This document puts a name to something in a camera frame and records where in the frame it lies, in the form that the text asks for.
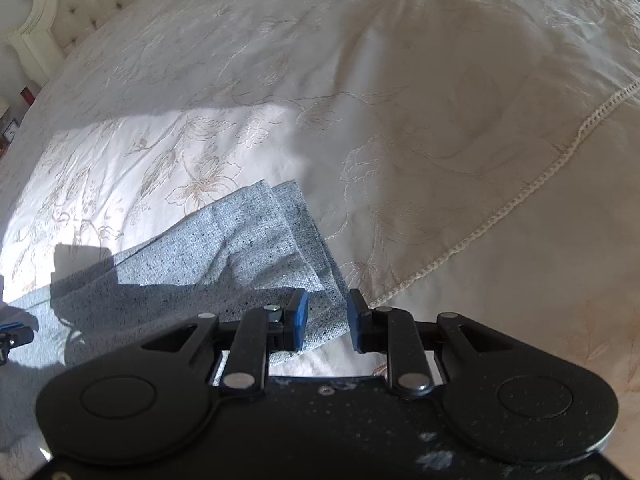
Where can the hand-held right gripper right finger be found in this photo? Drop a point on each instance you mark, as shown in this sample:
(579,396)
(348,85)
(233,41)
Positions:
(356,325)

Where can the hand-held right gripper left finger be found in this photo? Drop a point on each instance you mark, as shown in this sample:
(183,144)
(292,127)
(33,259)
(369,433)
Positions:
(299,321)

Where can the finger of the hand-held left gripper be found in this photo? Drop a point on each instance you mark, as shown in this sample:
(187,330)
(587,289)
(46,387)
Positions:
(15,335)

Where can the grey speckled pants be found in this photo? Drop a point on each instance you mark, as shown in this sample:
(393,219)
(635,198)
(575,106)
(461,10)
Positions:
(225,250)

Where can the cream embroidered floral bedspread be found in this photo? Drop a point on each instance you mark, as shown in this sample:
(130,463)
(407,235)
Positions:
(400,135)

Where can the red box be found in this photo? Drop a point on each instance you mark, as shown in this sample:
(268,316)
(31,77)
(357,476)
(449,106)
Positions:
(26,95)

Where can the cream tufted headboard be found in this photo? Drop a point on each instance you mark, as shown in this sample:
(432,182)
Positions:
(80,0)

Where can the small picture frame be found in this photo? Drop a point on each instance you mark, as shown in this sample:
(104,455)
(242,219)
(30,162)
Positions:
(10,130)

